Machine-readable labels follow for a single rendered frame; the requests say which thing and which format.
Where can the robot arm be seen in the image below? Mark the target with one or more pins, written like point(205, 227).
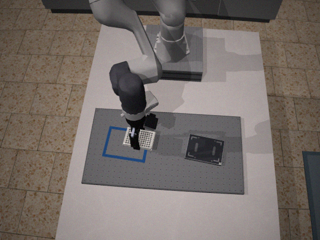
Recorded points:
point(129, 77)

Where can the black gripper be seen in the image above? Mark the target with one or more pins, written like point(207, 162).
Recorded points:
point(136, 126)

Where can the blue tape outline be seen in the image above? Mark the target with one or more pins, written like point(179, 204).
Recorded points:
point(120, 157)

